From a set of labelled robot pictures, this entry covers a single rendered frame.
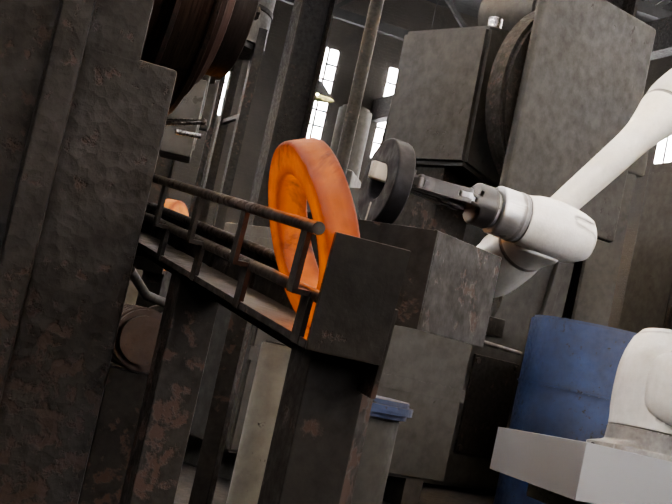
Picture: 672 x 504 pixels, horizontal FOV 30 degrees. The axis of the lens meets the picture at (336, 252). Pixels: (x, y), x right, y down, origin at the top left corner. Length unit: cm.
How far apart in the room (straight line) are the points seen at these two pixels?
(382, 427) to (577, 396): 212
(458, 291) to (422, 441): 312
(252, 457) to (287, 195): 179
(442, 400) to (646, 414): 229
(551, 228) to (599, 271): 744
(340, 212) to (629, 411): 165
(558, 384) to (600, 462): 298
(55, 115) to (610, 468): 131
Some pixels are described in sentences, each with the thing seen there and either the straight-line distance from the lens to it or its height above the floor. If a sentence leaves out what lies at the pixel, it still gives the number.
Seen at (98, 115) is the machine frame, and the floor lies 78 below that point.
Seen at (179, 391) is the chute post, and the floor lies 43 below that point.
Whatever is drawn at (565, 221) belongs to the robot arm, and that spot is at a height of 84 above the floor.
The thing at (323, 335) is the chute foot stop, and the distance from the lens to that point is 111.
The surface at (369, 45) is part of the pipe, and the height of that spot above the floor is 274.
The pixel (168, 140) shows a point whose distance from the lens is 473.
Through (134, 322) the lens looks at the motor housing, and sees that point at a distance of 249.
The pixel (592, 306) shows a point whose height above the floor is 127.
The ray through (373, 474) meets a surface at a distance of 344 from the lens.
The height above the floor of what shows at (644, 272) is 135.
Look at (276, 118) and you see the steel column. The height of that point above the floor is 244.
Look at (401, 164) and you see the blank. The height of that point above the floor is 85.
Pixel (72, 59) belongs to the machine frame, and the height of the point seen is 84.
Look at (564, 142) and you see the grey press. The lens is 588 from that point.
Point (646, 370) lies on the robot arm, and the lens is 268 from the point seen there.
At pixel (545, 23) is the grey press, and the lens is 578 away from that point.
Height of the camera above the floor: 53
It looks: 4 degrees up
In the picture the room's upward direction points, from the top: 12 degrees clockwise
